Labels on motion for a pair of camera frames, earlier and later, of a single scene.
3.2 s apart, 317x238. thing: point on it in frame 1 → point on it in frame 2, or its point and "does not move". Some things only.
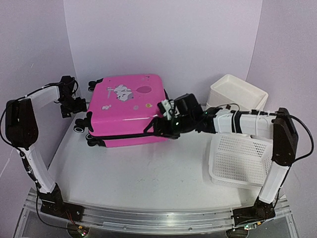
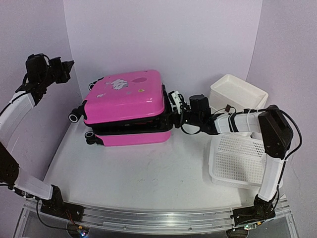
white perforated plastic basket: (238, 161) does not move
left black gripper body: (70, 105) → (57, 71)
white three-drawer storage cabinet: (230, 89) does not move
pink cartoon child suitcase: (121, 108) does not move
